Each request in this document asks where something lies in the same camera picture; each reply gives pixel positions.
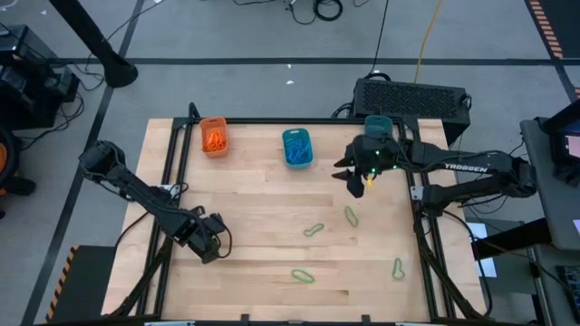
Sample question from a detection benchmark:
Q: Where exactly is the black keyboard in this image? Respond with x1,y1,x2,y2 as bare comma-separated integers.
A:
556,264,580,321

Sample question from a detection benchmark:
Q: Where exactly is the black pole with round base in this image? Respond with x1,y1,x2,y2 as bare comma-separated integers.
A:
47,0,140,90

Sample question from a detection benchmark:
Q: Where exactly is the black hanging cable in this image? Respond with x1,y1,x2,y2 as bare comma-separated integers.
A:
362,0,391,82

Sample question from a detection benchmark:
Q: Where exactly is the black computer cable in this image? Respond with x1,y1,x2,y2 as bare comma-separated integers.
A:
331,101,355,120

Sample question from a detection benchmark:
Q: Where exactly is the coiled black cable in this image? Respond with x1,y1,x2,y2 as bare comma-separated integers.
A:
312,0,344,23

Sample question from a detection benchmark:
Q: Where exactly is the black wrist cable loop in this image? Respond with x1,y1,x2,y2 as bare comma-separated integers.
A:
212,224,234,260

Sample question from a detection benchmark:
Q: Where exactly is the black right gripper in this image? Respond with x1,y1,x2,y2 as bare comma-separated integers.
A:
331,134,401,199

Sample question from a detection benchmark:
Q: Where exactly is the black computer case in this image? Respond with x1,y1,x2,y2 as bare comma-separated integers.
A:
352,77,472,147

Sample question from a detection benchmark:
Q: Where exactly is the orange and black machine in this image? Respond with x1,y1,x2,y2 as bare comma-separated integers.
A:
0,125,38,221

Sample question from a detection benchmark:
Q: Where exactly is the black mat orange striped edge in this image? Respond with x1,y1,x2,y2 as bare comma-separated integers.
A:
524,0,580,60

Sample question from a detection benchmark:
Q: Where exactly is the teal plastic basket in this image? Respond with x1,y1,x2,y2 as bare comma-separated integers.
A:
281,127,315,171

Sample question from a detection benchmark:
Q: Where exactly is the yellow hanging cable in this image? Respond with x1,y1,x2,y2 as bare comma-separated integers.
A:
412,0,445,85

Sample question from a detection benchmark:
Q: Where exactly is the white paper sheet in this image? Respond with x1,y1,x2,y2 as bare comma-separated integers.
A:
465,220,498,279

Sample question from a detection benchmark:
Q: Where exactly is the blue-grey plastic basket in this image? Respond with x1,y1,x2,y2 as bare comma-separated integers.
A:
364,114,394,139

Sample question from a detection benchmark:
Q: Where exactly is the grey desk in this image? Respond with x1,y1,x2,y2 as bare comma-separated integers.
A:
519,116,580,253

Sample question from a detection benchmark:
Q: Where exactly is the black equipment cart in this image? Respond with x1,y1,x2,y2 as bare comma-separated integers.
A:
0,24,83,131

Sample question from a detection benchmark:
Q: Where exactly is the black mat yellow striped edge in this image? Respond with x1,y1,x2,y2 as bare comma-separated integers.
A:
43,244,117,325

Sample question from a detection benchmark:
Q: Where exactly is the orange plastic basket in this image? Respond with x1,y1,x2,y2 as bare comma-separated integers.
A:
198,116,230,159

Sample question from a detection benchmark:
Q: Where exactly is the black monitor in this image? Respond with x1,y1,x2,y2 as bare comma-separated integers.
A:
541,98,580,187

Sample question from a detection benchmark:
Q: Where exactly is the black beam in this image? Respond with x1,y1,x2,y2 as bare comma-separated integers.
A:
470,216,553,261

